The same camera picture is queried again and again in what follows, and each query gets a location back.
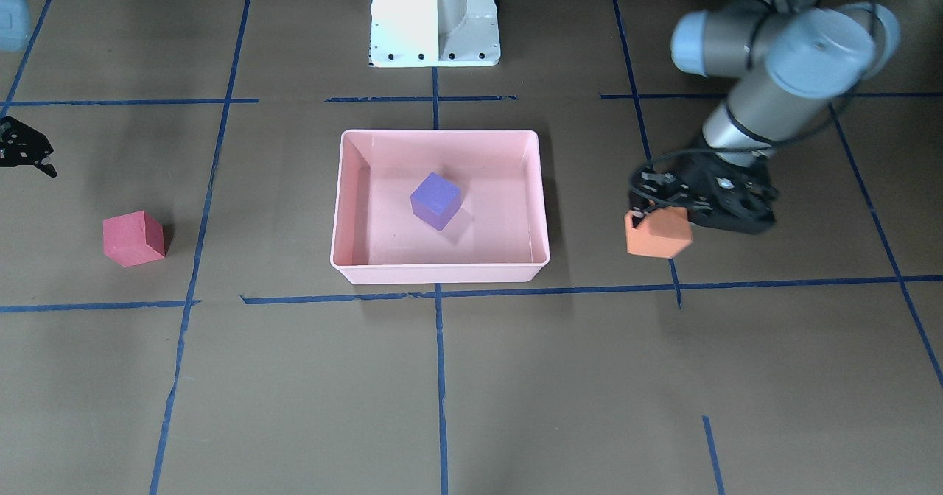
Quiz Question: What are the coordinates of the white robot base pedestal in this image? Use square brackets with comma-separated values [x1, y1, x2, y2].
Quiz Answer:
[368, 0, 502, 69]

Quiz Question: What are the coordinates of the pink plastic bin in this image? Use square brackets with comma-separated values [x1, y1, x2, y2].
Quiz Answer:
[330, 129, 551, 284]

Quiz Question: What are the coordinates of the orange foam block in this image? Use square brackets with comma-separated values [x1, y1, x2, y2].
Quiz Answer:
[624, 207, 693, 258]

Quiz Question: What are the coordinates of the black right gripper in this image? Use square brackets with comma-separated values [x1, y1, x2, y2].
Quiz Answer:
[1, 116, 58, 178]

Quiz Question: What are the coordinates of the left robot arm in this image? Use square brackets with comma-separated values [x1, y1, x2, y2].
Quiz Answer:
[625, 0, 902, 234]

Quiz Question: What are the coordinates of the red foam block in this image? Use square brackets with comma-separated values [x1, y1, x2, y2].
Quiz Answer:
[102, 211, 167, 267]

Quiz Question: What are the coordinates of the purple foam block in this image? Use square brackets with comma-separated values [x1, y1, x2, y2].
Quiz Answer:
[410, 172, 462, 232]

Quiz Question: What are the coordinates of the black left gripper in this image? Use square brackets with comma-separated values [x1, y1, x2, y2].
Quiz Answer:
[628, 150, 779, 234]

